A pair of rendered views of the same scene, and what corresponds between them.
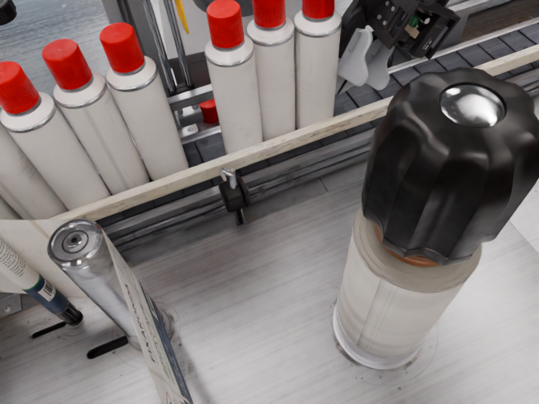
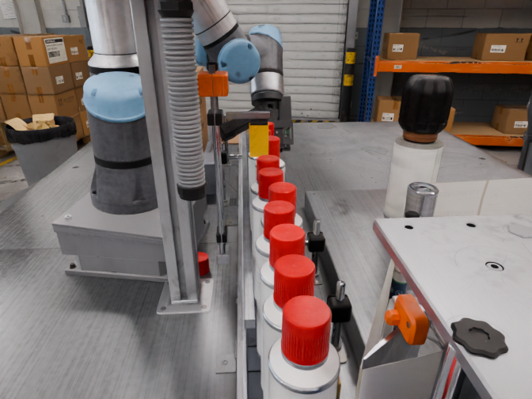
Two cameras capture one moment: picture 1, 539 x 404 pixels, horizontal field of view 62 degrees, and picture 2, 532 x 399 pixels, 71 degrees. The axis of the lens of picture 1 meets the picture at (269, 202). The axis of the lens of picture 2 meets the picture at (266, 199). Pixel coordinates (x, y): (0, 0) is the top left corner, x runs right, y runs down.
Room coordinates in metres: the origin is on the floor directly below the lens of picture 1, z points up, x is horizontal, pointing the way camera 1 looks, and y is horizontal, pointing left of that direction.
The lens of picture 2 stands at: (0.24, 0.61, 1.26)
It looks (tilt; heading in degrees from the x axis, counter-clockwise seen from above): 25 degrees down; 285
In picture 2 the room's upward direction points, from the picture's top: straight up
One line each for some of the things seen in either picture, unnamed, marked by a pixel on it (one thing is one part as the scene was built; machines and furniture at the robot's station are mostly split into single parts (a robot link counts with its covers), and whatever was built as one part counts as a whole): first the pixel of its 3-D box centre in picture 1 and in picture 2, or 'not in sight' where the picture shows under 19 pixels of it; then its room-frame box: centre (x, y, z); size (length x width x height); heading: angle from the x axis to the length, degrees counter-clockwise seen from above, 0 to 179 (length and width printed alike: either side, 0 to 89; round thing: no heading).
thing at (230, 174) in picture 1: (237, 201); (315, 248); (0.31, 0.04, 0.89); 0.03 x 0.03 x 0.12; 19
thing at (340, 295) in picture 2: not in sight; (325, 316); (0.27, 0.21, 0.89); 0.06 x 0.03 x 0.12; 19
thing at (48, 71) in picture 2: not in sight; (49, 92); (3.60, -2.81, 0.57); 1.20 x 0.85 x 1.14; 100
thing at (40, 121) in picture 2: not in sight; (43, 137); (2.52, -1.56, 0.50); 0.42 x 0.41 x 0.28; 98
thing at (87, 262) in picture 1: (119, 293); (411, 248); (0.16, 0.14, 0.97); 0.05 x 0.05 x 0.19
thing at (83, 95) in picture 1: (101, 128); (270, 238); (0.35, 0.17, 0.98); 0.05 x 0.05 x 0.20
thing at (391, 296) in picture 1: (407, 255); (416, 158); (0.14, -0.10, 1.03); 0.09 x 0.09 x 0.30
